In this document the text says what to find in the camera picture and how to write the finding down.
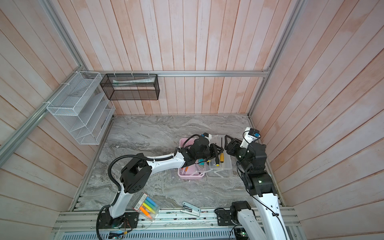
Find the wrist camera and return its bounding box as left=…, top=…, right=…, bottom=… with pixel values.
left=202, top=133, right=212, bottom=141
left=241, top=128, right=261, bottom=149

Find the highlighter pen pack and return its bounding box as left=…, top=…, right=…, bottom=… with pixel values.
left=133, top=193, right=160, bottom=222

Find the pink plastic tool box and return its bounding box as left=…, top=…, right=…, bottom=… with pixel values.
left=177, top=134, right=234, bottom=181

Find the black mesh basket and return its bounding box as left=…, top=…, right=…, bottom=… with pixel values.
left=101, top=73, right=160, bottom=101

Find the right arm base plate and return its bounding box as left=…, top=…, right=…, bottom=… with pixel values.
left=214, top=205, right=258, bottom=227

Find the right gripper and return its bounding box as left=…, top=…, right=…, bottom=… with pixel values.
left=225, top=134, right=250, bottom=174

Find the white stapler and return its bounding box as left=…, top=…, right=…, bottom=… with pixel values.
left=181, top=202, right=201, bottom=217

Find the orange handled screwdriver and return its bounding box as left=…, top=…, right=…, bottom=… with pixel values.
left=220, top=138, right=225, bottom=163

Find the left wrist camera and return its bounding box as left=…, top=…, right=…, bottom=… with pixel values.
left=202, top=133, right=212, bottom=141

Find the black yellow screwdriver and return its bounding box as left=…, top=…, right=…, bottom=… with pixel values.
left=215, top=153, right=220, bottom=166

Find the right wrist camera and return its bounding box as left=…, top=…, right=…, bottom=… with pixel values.
left=241, top=128, right=261, bottom=149

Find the aluminium mounting rail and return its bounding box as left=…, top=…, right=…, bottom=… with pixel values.
left=50, top=207, right=301, bottom=233

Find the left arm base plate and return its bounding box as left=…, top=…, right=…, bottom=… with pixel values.
left=96, top=211, right=139, bottom=229

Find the black corrugated cable conduit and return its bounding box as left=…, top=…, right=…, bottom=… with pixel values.
left=107, top=133, right=202, bottom=193

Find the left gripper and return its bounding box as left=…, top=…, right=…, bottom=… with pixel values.
left=196, top=142, right=225, bottom=160

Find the white wire mesh shelf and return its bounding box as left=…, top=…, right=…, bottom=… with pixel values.
left=47, top=72, right=116, bottom=145

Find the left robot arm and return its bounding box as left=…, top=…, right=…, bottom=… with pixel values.
left=107, top=135, right=224, bottom=220

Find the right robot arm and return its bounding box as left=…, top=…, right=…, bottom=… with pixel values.
left=225, top=135, right=289, bottom=240

